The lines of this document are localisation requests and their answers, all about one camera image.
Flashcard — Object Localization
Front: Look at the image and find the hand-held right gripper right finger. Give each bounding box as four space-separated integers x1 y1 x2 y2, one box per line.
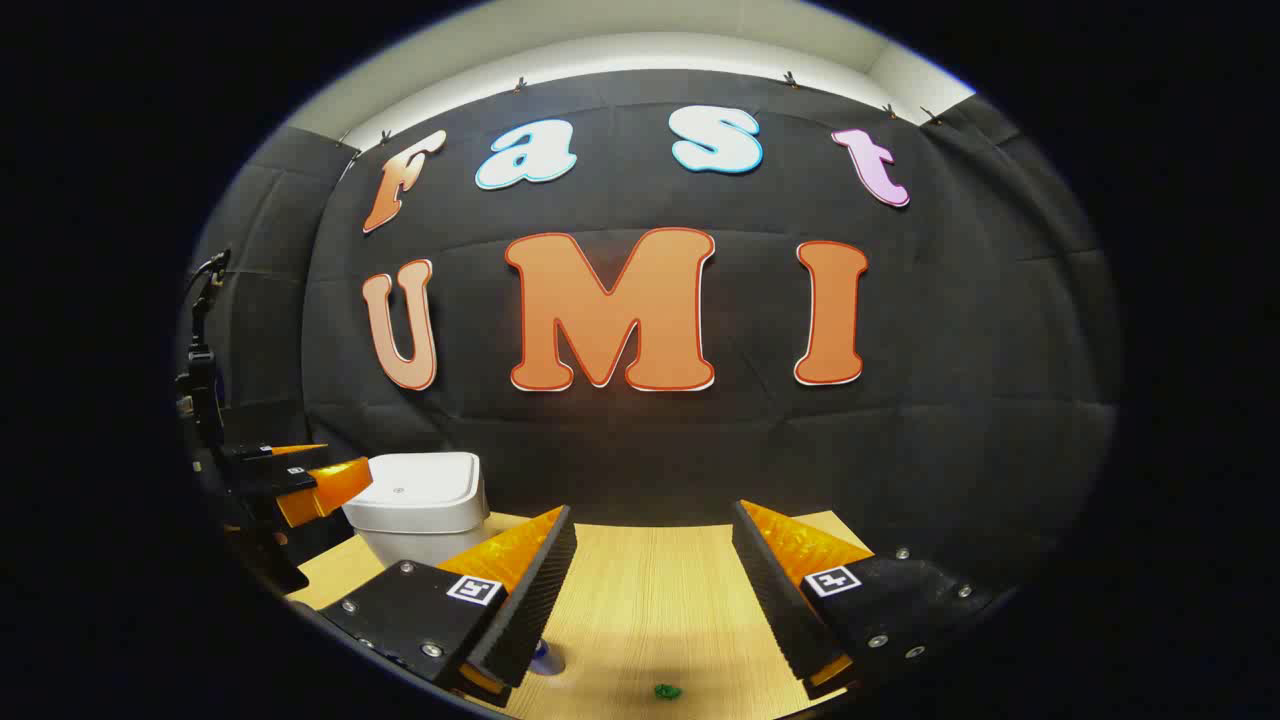
732 500 996 701

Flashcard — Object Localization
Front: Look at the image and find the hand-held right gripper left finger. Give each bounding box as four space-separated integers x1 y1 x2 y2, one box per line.
318 505 579 709

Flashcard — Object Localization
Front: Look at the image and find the white desktop garbage bin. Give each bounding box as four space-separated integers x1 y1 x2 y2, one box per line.
342 452 491 569

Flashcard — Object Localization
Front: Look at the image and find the wooden desktop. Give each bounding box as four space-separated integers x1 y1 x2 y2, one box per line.
285 510 876 720

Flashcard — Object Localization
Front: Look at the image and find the black backdrop cloth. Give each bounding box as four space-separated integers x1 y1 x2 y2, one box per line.
300 68 1126 601
190 125 356 471

